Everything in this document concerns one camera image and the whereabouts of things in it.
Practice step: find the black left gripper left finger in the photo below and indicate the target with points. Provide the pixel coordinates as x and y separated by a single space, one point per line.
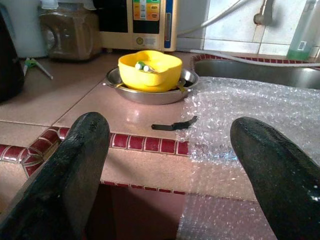
62 187

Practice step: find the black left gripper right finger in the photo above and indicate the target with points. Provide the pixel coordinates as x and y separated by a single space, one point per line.
282 187

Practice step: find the stainless steel dish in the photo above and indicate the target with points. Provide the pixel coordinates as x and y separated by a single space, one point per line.
150 98

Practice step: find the yellow plastic bowl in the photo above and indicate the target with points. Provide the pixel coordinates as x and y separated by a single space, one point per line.
150 80

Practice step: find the clear bubble wrap sheet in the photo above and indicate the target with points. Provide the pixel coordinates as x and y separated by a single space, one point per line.
237 105

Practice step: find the gold metal spoon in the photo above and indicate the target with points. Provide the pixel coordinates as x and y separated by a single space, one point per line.
118 85
182 86

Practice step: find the large stainless steel sink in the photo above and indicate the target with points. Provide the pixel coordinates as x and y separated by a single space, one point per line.
250 72

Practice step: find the small black plastic clip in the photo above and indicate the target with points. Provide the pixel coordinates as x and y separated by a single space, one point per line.
180 125

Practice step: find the black electric kettle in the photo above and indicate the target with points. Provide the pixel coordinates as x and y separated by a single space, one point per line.
10 75

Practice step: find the green white small tongs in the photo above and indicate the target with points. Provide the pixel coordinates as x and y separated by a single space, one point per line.
31 63

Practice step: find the green dish soap bottle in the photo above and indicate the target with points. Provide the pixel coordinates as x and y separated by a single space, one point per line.
300 45

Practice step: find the jar of brown powder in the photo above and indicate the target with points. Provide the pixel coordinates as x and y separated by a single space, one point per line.
72 35

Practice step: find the beige water ionizer machine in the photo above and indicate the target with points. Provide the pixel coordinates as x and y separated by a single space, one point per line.
147 37

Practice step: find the grey metal faucet pipe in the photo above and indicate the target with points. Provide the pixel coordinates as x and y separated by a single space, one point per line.
267 12

